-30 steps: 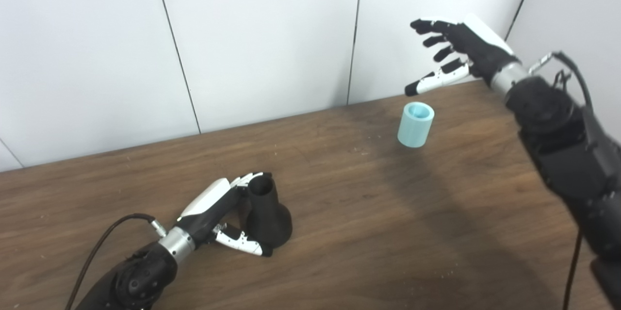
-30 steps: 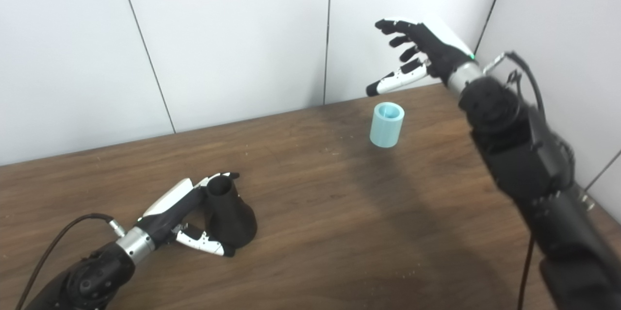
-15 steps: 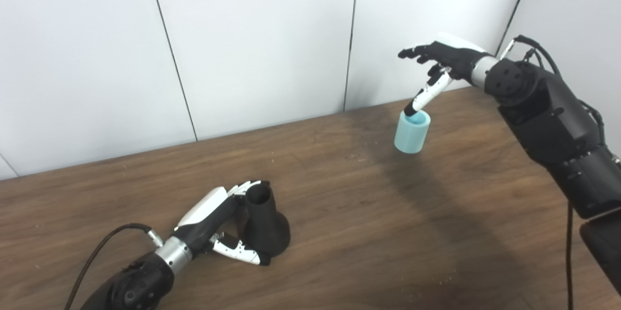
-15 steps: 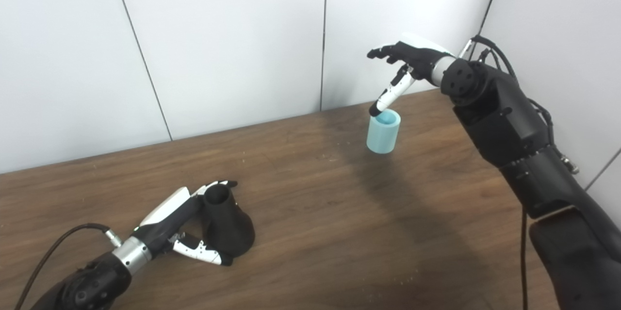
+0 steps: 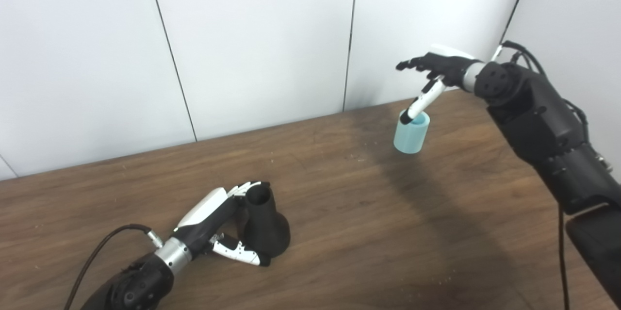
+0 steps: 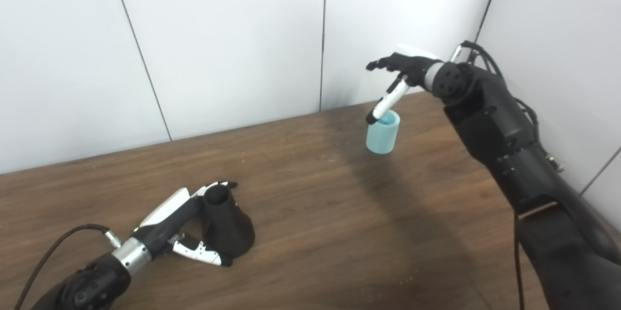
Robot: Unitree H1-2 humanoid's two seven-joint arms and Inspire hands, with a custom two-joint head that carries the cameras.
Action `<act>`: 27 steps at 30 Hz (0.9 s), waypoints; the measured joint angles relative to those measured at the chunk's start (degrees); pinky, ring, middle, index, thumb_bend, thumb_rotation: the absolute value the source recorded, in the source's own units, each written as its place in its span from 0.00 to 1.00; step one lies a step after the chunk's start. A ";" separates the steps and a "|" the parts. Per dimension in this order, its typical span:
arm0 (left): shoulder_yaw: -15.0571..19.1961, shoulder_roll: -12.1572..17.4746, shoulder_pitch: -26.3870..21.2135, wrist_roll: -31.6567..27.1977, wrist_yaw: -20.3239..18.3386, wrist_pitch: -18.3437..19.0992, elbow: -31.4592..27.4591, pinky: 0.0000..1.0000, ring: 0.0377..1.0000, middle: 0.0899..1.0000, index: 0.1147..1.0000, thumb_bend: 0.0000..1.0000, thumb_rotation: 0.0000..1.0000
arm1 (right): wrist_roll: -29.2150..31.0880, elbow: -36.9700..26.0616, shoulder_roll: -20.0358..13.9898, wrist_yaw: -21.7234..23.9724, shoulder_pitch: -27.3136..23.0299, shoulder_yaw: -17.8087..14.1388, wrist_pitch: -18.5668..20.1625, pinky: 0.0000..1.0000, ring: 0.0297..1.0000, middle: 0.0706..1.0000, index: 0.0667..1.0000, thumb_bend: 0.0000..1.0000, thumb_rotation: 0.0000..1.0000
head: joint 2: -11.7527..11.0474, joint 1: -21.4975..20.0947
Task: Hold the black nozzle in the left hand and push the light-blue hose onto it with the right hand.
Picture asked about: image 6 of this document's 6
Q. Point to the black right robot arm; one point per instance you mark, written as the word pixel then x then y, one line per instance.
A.
pixel 490 116

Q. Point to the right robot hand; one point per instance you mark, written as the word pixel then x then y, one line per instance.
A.
pixel 412 67

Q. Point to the black cone nozzle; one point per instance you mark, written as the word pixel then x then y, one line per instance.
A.
pixel 230 232

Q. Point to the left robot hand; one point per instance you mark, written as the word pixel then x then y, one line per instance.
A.
pixel 167 220

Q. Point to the metal clip on arm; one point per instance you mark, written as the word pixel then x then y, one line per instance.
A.
pixel 555 164

